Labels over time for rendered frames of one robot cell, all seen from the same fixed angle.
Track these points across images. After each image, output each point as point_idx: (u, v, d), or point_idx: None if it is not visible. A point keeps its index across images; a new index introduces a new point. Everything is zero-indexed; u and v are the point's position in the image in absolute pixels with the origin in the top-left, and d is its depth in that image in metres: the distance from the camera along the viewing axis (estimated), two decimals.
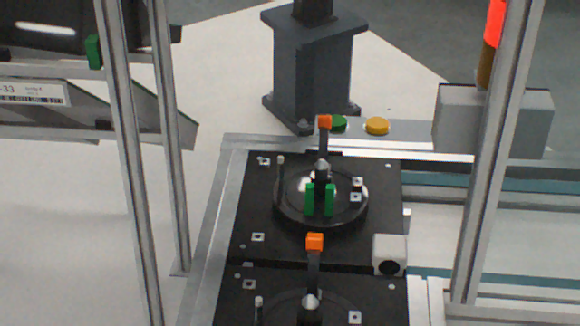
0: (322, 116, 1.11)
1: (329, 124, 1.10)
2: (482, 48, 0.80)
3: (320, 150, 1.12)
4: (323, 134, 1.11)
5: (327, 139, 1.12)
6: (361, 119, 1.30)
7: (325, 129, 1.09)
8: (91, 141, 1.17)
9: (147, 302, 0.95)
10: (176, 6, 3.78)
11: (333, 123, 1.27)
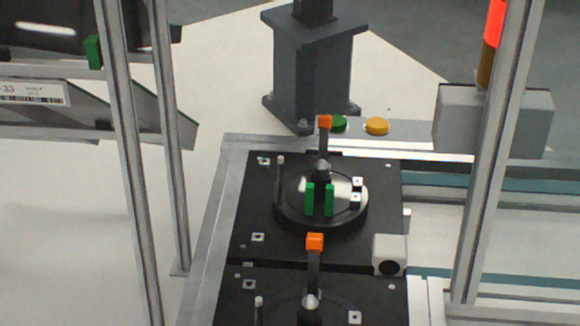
0: (322, 116, 1.11)
1: (329, 124, 1.10)
2: (482, 48, 0.80)
3: (320, 150, 1.12)
4: (323, 134, 1.11)
5: (327, 139, 1.12)
6: (361, 119, 1.30)
7: (325, 129, 1.09)
8: (91, 141, 1.17)
9: (147, 302, 0.95)
10: (176, 6, 3.78)
11: (333, 123, 1.27)
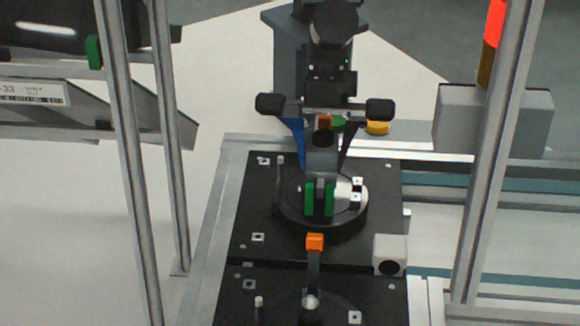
0: (322, 116, 1.11)
1: (329, 124, 1.10)
2: (482, 48, 0.80)
3: None
4: None
5: None
6: None
7: (325, 129, 1.09)
8: (91, 141, 1.17)
9: (147, 302, 0.95)
10: (176, 6, 3.78)
11: (333, 123, 1.27)
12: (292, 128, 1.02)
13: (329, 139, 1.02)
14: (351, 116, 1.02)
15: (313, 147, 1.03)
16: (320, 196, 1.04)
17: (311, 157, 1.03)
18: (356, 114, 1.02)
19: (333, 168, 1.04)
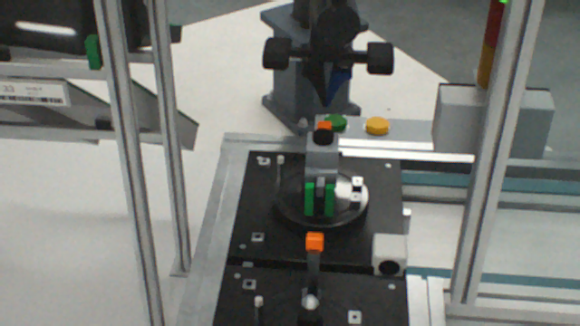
0: (321, 124, 1.09)
1: None
2: (482, 48, 0.80)
3: None
4: None
5: None
6: (361, 119, 1.30)
7: None
8: (91, 141, 1.17)
9: (147, 302, 0.95)
10: (176, 6, 3.78)
11: (333, 123, 1.27)
12: None
13: (329, 138, 1.03)
14: None
15: (313, 145, 1.03)
16: (320, 196, 1.04)
17: (311, 155, 1.03)
18: None
19: (333, 167, 1.04)
